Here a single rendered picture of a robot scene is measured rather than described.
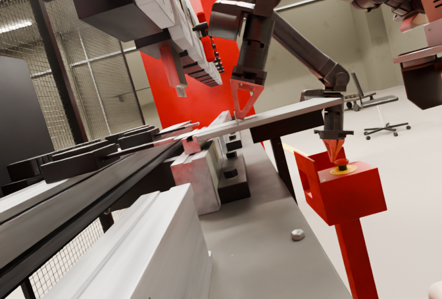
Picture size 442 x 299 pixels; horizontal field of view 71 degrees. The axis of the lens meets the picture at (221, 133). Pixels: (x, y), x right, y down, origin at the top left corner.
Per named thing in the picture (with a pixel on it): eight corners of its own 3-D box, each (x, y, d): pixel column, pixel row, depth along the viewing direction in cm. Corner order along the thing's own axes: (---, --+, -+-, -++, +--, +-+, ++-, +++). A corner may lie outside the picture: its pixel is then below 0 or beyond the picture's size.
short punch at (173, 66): (183, 94, 59) (169, 45, 58) (173, 97, 59) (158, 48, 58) (191, 95, 69) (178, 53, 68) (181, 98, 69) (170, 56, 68)
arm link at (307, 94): (348, 71, 88) (337, 73, 96) (308, 71, 88) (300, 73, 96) (345, 114, 90) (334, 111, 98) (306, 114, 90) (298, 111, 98)
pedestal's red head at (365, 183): (387, 210, 82) (373, 144, 80) (329, 227, 82) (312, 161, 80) (353, 190, 102) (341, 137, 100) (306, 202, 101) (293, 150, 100)
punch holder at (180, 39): (182, 34, 53) (154, -65, 51) (135, 48, 53) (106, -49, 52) (194, 48, 68) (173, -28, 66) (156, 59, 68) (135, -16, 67)
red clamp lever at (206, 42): (217, 59, 77) (206, 20, 76) (201, 64, 77) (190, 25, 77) (217, 60, 79) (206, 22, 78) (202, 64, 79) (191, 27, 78)
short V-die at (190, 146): (200, 150, 59) (196, 135, 58) (185, 154, 59) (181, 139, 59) (209, 137, 79) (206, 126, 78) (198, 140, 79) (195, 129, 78)
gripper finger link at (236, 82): (222, 116, 60) (232, 68, 59) (223, 114, 67) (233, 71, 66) (256, 123, 60) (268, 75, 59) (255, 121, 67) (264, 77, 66)
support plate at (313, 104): (343, 103, 54) (341, 97, 54) (197, 142, 56) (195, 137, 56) (316, 102, 72) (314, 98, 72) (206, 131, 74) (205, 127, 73)
